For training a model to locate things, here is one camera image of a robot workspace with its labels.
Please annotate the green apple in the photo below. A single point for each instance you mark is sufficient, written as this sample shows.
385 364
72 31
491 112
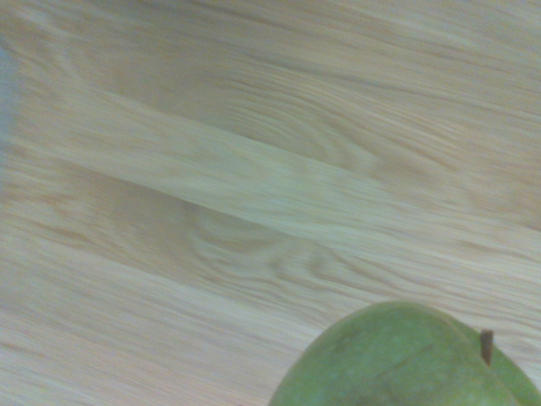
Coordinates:
380 368

